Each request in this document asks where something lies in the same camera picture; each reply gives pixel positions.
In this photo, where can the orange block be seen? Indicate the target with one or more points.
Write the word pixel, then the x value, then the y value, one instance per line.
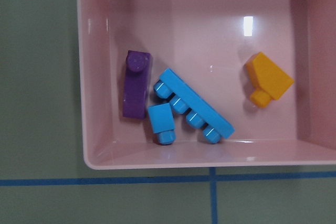
pixel 268 79

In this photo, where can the long blue block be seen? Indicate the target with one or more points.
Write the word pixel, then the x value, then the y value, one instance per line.
pixel 199 114

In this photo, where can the small blue block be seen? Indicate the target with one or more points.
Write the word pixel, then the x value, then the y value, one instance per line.
pixel 162 122

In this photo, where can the pink plastic box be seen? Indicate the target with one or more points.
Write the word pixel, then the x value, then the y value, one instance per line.
pixel 207 43

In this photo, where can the purple block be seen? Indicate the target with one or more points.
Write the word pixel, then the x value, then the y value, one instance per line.
pixel 136 84

